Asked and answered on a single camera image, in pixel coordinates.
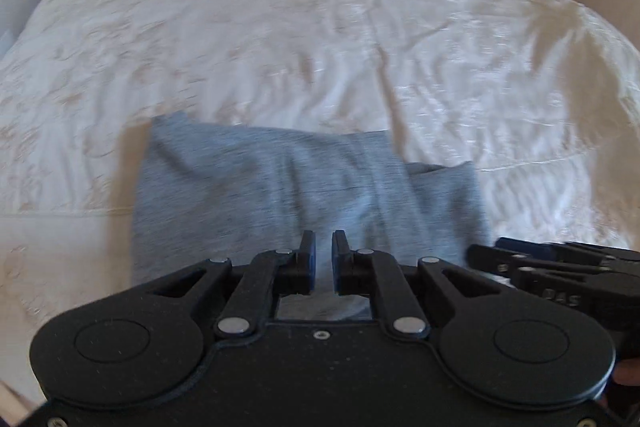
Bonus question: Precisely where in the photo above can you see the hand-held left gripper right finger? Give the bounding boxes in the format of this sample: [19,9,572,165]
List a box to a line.
[332,230,506,339]

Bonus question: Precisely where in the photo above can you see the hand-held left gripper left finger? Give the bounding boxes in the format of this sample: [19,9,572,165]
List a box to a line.
[142,231,317,339]

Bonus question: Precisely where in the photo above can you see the grey pants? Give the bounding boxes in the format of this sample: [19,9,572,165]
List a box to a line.
[131,113,493,323]

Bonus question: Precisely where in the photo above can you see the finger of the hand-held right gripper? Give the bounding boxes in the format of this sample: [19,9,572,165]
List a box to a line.
[466,244,618,281]
[495,236,640,264]

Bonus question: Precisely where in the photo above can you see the person's right hand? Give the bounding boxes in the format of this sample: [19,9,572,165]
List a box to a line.
[602,359,640,413]

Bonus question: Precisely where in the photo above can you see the cream embroidered bedspread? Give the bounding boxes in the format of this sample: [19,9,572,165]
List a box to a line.
[0,0,640,408]

